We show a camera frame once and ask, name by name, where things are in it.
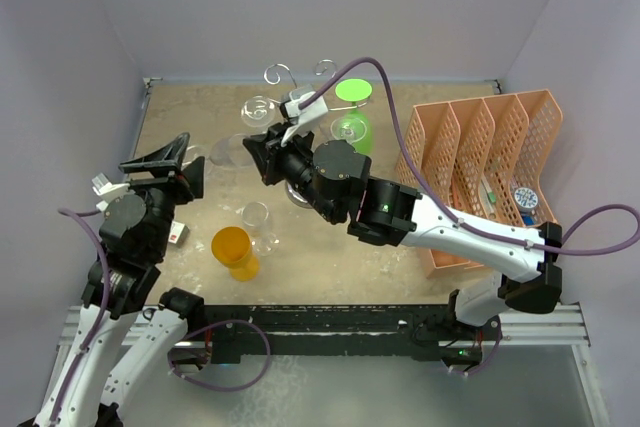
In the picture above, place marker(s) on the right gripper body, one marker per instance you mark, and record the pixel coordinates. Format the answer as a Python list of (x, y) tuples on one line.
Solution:
[(291, 162)]

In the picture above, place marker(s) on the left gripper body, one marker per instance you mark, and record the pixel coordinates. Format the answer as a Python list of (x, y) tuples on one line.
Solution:
[(174, 187)]

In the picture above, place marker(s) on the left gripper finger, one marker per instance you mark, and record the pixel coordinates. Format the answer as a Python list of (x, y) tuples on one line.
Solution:
[(193, 173), (163, 161)]

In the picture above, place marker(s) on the clear wine glass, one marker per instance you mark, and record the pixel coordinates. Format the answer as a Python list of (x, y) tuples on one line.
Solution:
[(227, 153), (257, 222), (258, 112)]

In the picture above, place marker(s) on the green plastic wine glass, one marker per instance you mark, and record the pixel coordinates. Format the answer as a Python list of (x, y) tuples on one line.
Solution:
[(354, 126)]

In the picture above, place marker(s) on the orange plastic wine glass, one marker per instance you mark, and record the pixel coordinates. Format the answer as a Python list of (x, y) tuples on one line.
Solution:
[(232, 247)]

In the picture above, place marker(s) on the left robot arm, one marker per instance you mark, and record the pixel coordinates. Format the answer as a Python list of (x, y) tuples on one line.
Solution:
[(95, 383)]

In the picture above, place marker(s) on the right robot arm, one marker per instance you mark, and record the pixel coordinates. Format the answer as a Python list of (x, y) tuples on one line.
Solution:
[(336, 182)]

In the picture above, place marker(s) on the chrome wine glass rack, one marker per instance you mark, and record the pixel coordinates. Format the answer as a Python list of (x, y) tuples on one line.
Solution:
[(322, 67)]

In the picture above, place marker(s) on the small white card box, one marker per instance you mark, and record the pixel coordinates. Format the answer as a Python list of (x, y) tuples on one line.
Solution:
[(178, 233)]

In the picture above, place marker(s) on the orange plastic file organizer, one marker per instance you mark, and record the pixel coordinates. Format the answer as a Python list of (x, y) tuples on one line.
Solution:
[(504, 138)]

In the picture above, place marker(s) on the green white pen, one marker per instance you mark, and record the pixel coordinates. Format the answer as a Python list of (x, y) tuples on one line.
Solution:
[(489, 191)]

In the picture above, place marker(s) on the blue patterned round item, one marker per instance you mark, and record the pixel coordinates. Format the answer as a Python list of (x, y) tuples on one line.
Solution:
[(526, 199)]

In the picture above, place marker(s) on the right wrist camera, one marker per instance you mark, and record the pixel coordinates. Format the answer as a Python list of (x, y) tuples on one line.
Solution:
[(301, 121)]

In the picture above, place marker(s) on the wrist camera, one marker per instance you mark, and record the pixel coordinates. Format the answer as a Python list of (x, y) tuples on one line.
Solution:
[(107, 191), (301, 121)]

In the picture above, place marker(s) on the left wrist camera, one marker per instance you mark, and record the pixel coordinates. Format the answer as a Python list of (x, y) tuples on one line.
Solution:
[(107, 191)]

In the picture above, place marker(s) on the black base frame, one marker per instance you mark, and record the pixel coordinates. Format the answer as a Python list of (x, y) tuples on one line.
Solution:
[(419, 332)]

